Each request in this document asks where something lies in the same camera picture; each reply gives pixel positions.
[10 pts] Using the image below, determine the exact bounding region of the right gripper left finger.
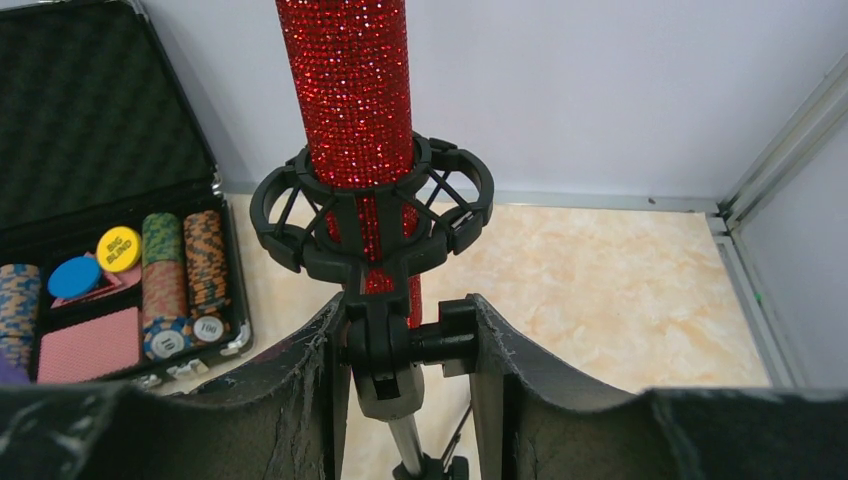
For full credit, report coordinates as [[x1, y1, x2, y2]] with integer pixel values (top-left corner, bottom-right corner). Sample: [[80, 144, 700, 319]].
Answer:
[[1, 298, 350, 479]]

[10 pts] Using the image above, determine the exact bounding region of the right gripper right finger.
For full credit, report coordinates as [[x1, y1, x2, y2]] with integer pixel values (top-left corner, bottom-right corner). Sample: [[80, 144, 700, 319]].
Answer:
[[470, 295, 847, 479]]

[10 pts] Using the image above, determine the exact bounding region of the black shock mount tripod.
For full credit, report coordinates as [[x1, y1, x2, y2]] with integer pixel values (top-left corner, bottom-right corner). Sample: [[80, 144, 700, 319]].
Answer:
[[249, 135, 494, 479]]

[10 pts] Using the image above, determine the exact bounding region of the red glitter microphone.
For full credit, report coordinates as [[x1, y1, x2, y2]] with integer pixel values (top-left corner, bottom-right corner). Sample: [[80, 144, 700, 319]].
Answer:
[[274, 0, 425, 331]]

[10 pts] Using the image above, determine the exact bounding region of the green red chip row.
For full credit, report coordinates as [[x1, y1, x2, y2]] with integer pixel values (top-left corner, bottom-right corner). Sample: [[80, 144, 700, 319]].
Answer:
[[141, 212, 193, 361]]

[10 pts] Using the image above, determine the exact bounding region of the orange black chip row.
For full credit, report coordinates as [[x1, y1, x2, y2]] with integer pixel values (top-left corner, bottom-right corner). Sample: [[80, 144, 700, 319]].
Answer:
[[183, 210, 230, 343]]

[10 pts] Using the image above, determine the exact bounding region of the red card deck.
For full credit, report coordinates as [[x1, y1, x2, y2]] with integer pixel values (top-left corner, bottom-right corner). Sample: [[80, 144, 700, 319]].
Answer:
[[36, 307, 141, 384], [51, 252, 141, 309]]

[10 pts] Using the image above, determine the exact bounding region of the black poker chip case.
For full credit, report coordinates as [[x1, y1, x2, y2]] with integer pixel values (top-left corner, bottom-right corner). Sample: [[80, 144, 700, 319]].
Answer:
[[1, 1, 254, 387]]

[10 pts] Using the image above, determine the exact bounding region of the yellow big blind button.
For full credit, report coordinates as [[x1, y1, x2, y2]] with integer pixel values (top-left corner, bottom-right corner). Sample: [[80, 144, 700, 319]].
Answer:
[[95, 226, 142, 273]]

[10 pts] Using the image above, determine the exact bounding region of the blue dealer button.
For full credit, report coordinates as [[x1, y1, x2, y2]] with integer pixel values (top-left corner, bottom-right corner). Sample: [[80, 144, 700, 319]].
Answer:
[[47, 256, 102, 300]]

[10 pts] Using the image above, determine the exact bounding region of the green blue chip row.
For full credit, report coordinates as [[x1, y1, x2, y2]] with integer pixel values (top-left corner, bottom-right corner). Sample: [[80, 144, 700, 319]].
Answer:
[[1, 351, 31, 385]]

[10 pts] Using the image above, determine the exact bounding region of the blue orange chip row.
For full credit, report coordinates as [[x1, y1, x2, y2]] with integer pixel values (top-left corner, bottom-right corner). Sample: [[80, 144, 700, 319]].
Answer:
[[1, 264, 42, 372]]

